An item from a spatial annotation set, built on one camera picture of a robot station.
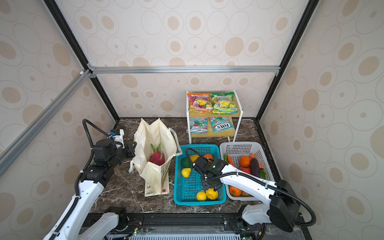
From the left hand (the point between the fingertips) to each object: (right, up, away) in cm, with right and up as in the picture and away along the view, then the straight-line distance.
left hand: (139, 141), depth 75 cm
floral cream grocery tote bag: (+8, -19, +2) cm, 21 cm away
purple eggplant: (+61, -16, +9) cm, 64 cm away
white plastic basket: (+62, -11, +20) cm, 66 cm away
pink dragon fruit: (+5, -11, +15) cm, 19 cm away
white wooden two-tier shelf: (+37, +13, +2) cm, 40 cm away
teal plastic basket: (+24, -25, +13) cm, 37 cm away
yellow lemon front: (+31, -29, +3) cm, 43 cm away
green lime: (+23, -14, +13) cm, 30 cm away
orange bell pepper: (+50, -27, +3) cm, 57 cm away
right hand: (+36, -23, +5) cm, 43 cm away
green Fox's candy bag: (+44, +9, +18) cm, 48 cm away
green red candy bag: (+30, +8, +16) cm, 35 cm away
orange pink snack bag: (+31, +20, +3) cm, 37 cm away
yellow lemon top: (+27, -12, +21) cm, 36 cm away
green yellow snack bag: (+43, +19, +3) cm, 47 cm away
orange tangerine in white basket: (+58, -13, +14) cm, 61 cm away
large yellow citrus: (+37, -28, +3) cm, 46 cm away
